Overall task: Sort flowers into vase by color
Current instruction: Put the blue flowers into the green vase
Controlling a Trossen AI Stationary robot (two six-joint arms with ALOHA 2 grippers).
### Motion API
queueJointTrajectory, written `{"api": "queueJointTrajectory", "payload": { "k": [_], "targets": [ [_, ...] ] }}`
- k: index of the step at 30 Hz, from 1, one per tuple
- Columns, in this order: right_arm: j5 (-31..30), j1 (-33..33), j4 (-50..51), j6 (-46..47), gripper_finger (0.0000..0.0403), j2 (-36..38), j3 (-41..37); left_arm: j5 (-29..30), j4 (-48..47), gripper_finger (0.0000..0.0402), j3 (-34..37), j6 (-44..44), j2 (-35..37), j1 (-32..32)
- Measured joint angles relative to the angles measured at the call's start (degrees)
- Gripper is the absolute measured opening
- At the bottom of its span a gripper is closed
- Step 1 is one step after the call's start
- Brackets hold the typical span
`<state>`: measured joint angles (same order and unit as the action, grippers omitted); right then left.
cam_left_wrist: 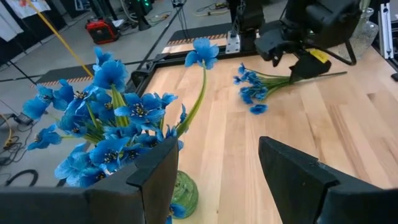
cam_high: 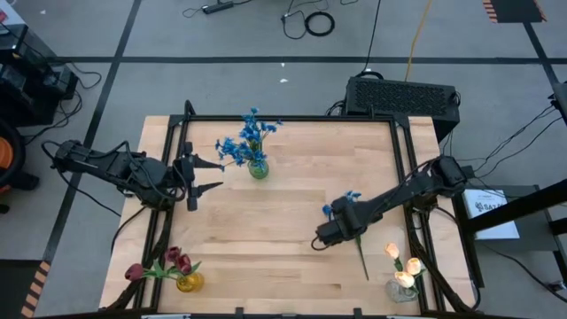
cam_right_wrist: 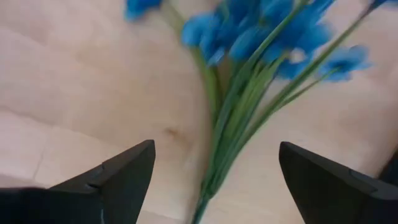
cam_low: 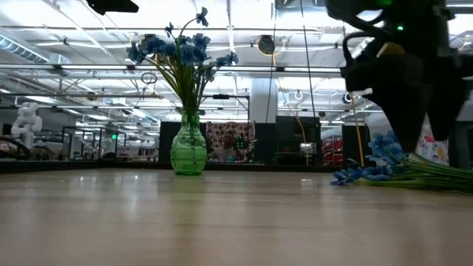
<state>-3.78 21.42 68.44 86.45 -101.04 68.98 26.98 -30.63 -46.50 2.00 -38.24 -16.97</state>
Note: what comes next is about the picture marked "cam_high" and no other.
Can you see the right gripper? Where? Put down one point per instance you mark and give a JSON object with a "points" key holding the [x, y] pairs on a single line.
{"points": [[359, 215]]}

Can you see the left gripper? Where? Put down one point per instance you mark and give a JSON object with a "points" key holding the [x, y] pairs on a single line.
{"points": [[189, 177]]}

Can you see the blue artificial flower sprig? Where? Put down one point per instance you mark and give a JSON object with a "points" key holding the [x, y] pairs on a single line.
{"points": [[230, 148], [353, 195], [254, 130]]}

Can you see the peach artificial tulip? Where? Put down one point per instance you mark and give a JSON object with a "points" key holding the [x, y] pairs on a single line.
{"points": [[404, 279], [392, 250], [413, 266]]}

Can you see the green glass vase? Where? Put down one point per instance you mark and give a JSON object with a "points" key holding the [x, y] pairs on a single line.
{"points": [[258, 170]]}

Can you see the red artificial tulip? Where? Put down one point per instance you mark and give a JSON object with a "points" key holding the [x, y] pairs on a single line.
{"points": [[134, 271], [173, 253], [183, 264]]}

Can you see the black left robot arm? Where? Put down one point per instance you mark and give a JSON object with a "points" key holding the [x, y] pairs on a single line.
{"points": [[111, 166]]}

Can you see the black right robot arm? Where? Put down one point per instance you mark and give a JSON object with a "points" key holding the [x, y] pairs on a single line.
{"points": [[421, 186]]}

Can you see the clear glass vase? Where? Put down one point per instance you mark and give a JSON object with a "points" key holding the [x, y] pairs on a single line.
{"points": [[398, 293]]}

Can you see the yellow glass vase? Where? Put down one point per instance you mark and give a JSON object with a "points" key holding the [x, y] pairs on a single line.
{"points": [[190, 283]]}

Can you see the black computer case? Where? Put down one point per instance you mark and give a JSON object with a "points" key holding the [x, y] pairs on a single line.
{"points": [[398, 97]]}

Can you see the white printed box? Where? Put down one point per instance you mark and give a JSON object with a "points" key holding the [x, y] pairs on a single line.
{"points": [[491, 215]]}

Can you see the black side stand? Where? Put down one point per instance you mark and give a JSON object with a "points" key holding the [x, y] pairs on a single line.
{"points": [[509, 215]]}

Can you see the black power strip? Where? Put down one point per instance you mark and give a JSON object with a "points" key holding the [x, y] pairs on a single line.
{"points": [[217, 7]]}

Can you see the black equipment stack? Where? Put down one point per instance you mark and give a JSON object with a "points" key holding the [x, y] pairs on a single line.
{"points": [[26, 88]]}

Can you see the hazard striped black mat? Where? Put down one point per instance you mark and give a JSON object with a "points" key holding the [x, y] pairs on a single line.
{"points": [[514, 11]]}

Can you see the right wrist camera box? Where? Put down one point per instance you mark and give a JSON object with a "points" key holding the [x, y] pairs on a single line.
{"points": [[334, 232]]}

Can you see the black frame clamp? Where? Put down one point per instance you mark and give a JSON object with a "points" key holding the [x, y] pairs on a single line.
{"points": [[239, 312], [357, 312]]}

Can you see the black aluminium table frame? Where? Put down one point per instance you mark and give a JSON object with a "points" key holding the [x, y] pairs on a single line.
{"points": [[310, 119]]}

